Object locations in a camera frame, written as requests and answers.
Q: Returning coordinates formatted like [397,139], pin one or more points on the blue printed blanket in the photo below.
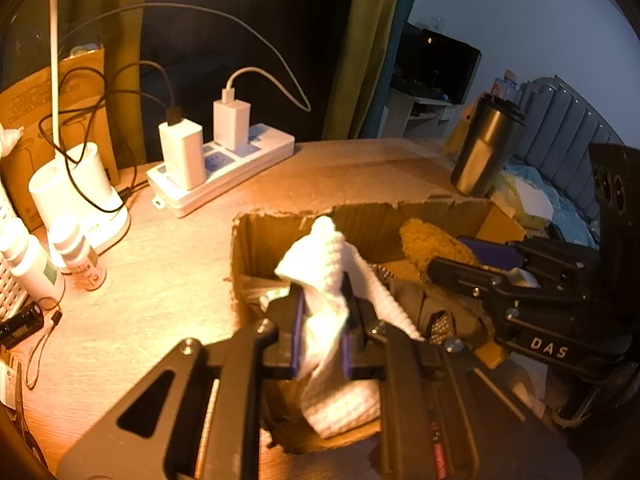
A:
[570,215]

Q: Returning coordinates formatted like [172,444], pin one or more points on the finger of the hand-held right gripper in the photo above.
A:
[490,254]
[470,277]

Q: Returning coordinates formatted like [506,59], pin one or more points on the white computer desk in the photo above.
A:
[420,112]

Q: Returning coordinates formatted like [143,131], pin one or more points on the white textured towel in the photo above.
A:
[322,260]

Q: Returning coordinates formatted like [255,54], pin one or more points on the white desk lamp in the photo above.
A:
[75,190]

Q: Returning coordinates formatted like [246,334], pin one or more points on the white gridded case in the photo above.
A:
[12,290]

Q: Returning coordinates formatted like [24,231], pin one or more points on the white wall socket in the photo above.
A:
[439,23]

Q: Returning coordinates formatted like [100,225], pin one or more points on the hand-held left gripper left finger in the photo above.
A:
[298,332]

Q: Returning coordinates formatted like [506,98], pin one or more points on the white power strip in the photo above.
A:
[235,170]

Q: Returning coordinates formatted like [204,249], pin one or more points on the white plastic bottle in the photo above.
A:
[35,265]

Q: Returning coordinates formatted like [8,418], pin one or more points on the yellow knitted cloth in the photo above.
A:
[430,245]

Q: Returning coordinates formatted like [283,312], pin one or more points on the black battery pack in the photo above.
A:
[20,325]

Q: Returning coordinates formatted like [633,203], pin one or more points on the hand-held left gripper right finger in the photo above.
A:
[348,347]

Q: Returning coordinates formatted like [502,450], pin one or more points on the black monitor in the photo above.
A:
[440,65]

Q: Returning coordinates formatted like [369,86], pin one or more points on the yellow curtain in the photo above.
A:
[112,35]
[360,45]

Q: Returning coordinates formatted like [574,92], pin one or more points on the small white-capped bottle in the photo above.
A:
[80,260]

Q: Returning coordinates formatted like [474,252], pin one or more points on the grey padded headboard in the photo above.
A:
[560,125]

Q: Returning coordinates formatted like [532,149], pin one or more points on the stainless steel tumbler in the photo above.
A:
[482,145]

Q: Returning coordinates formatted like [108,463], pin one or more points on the cardboard box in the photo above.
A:
[370,220]

